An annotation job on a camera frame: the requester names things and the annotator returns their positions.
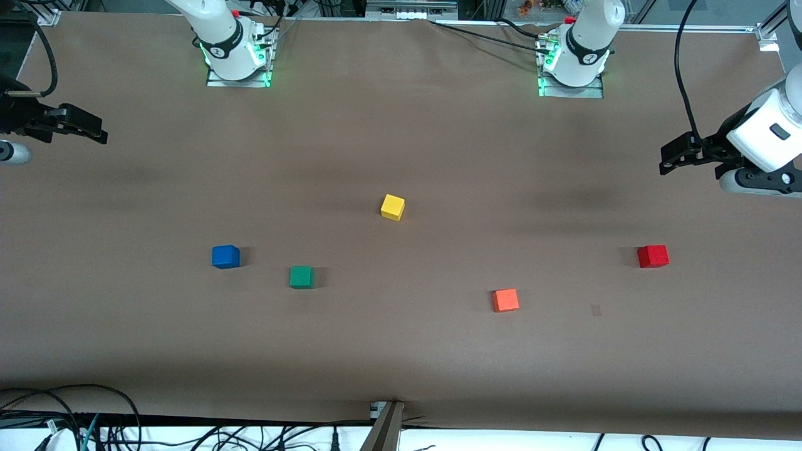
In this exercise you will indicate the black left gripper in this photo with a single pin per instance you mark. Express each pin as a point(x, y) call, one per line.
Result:
point(716, 148)

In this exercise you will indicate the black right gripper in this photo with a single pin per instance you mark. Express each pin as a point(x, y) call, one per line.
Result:
point(17, 114)

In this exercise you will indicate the red wooden block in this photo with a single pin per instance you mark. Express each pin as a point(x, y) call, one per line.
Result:
point(653, 257)

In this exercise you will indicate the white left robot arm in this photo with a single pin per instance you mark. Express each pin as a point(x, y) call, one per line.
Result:
point(589, 37)

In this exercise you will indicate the blue wooden block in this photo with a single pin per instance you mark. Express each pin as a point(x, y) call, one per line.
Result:
point(225, 257)

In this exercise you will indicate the orange wooden block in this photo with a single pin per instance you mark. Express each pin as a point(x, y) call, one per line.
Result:
point(505, 300)

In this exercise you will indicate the green wooden block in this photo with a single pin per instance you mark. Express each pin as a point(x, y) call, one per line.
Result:
point(301, 277)

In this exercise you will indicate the yellow wooden block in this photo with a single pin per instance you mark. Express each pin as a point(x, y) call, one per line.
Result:
point(392, 207)

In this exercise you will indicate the grey power strip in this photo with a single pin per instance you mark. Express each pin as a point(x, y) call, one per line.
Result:
point(410, 9)

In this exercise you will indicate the brown table cover sheet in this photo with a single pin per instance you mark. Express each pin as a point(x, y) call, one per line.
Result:
point(401, 351)

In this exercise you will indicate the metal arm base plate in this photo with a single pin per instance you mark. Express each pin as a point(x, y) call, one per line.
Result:
point(589, 93)
point(250, 82)

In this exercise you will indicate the aluminium corner bracket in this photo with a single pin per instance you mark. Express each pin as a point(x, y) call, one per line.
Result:
point(49, 17)
point(767, 37)

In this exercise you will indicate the aluminium table edge rail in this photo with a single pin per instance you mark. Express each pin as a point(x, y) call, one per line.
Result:
point(651, 26)

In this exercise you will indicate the small metal post bracket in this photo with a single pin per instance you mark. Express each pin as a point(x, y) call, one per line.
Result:
point(378, 410)

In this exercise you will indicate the grey aluminium profile post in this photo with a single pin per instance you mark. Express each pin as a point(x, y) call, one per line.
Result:
point(385, 432)

